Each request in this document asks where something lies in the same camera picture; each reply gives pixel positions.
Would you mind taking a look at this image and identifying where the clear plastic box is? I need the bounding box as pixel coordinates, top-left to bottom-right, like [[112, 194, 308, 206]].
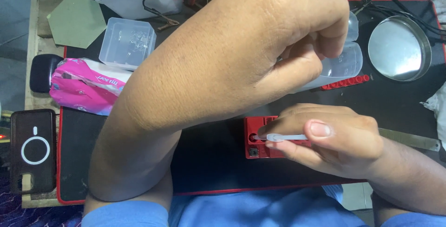
[[98, 17, 157, 71]]

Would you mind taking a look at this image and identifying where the person's left hand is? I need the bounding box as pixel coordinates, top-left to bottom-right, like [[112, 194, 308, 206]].
[[205, 0, 351, 113]]

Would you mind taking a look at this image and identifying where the black cable with clip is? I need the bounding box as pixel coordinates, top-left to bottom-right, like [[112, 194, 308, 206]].
[[142, 0, 224, 31]]

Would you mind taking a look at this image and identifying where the bundle of black cables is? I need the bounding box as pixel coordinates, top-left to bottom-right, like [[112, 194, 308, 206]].
[[334, 0, 446, 37]]

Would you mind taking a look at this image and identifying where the pink tissue pack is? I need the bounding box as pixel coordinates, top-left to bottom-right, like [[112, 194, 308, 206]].
[[49, 58, 133, 116]]

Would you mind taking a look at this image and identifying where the clear plastic container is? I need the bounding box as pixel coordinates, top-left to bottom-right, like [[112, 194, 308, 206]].
[[298, 11, 364, 93]]

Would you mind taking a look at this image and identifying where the black mat with red edge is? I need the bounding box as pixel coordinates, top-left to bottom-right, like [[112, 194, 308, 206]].
[[56, 0, 446, 205]]

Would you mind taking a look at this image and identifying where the crumpled white tissue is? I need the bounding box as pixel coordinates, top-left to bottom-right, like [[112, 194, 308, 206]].
[[420, 81, 446, 152]]

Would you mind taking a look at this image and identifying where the person's right hand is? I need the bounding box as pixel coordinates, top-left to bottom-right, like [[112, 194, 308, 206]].
[[257, 103, 384, 180]]

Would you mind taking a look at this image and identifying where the person's blue shirt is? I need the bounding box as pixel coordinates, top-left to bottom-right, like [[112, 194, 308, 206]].
[[82, 185, 446, 227]]

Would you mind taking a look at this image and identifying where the black phone with ring case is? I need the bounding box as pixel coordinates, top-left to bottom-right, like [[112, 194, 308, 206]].
[[9, 108, 57, 195]]

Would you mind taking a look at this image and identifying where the red strip of caps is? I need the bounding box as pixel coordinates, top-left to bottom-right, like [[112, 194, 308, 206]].
[[320, 75, 370, 91]]

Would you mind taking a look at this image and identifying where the metal ruler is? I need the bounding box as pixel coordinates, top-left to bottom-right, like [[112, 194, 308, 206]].
[[378, 127, 442, 152]]

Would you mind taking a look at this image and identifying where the green hexagonal tile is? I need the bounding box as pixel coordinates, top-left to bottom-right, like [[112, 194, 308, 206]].
[[47, 0, 107, 49]]

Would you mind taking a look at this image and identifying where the red plastic device housing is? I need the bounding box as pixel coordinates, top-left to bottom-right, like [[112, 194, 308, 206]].
[[243, 116, 313, 160]]

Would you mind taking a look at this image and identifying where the round steel bowl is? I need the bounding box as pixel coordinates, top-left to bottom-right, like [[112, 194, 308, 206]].
[[367, 15, 433, 82]]

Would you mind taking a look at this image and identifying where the black rounded case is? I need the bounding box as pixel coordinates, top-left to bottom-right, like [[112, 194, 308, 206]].
[[29, 54, 64, 94]]

